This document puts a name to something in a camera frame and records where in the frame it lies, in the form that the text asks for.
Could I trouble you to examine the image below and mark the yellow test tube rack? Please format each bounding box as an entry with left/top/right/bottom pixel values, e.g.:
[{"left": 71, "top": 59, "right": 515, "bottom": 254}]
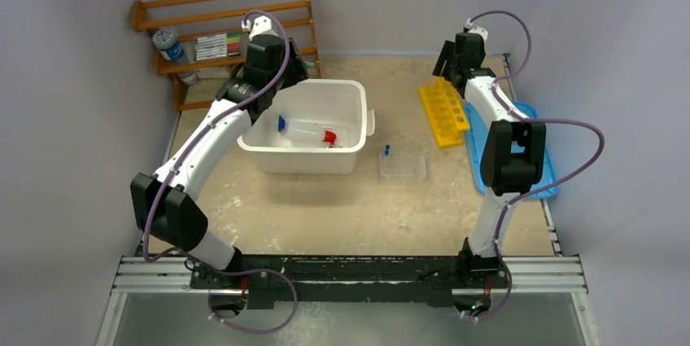
[{"left": 417, "top": 77, "right": 470, "bottom": 149}]

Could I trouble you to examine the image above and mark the blue label round container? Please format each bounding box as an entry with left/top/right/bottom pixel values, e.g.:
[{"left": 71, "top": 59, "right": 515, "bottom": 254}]
[{"left": 151, "top": 28, "right": 185, "bottom": 61}]

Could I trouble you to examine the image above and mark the purple cable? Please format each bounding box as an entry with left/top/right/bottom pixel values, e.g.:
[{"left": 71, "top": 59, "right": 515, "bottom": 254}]
[
  {"left": 461, "top": 10, "right": 606, "bottom": 323},
  {"left": 141, "top": 9, "right": 299, "bottom": 335}
]

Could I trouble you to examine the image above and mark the blue plastic lid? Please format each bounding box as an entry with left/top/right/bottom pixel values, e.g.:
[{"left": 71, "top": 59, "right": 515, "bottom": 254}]
[{"left": 464, "top": 102, "right": 560, "bottom": 202}]

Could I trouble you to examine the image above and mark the white plastic bin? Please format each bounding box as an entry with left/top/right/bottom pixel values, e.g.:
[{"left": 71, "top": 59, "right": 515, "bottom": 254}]
[{"left": 238, "top": 79, "right": 375, "bottom": 174}]

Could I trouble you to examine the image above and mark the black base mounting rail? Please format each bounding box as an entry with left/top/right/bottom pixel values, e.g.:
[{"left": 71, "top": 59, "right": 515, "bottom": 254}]
[{"left": 113, "top": 254, "right": 587, "bottom": 311}]

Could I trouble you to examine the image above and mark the red cap wash bottle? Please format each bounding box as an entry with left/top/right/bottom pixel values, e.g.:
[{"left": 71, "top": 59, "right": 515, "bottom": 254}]
[{"left": 282, "top": 120, "right": 337, "bottom": 147}]

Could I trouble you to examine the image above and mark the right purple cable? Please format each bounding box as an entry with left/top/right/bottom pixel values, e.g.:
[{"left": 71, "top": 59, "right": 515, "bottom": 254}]
[{"left": 461, "top": 10, "right": 606, "bottom": 323}]

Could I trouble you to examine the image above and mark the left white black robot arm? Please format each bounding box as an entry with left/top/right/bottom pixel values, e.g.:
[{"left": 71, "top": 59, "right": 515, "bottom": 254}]
[{"left": 130, "top": 34, "right": 308, "bottom": 288}]

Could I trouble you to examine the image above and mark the blue cap glass tube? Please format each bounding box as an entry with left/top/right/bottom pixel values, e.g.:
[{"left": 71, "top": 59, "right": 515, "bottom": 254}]
[{"left": 277, "top": 116, "right": 286, "bottom": 133}]

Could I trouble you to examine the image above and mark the small clear capped bottle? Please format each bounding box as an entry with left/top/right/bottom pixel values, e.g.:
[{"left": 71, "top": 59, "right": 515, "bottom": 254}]
[{"left": 177, "top": 70, "right": 199, "bottom": 85}]

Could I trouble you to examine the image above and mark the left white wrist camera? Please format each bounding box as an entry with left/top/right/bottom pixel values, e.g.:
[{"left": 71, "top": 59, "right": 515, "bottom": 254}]
[{"left": 241, "top": 15, "right": 277, "bottom": 42}]

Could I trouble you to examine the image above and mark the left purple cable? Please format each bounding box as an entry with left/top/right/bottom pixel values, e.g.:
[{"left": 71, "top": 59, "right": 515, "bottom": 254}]
[{"left": 141, "top": 9, "right": 299, "bottom": 335}]

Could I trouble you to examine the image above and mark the clear well plate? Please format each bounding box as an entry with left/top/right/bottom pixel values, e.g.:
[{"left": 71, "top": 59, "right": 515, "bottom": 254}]
[{"left": 378, "top": 151, "right": 428, "bottom": 182}]

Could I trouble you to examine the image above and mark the coloured marker pen set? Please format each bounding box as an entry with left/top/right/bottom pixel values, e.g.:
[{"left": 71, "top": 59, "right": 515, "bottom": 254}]
[{"left": 194, "top": 33, "right": 241, "bottom": 61}]

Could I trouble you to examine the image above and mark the wooden shelf rack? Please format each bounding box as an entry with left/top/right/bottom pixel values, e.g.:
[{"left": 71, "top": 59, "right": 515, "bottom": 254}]
[{"left": 130, "top": 0, "right": 322, "bottom": 112}]

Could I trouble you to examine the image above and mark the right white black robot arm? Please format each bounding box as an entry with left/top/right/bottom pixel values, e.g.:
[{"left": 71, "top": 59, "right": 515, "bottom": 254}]
[{"left": 432, "top": 26, "right": 546, "bottom": 287}]

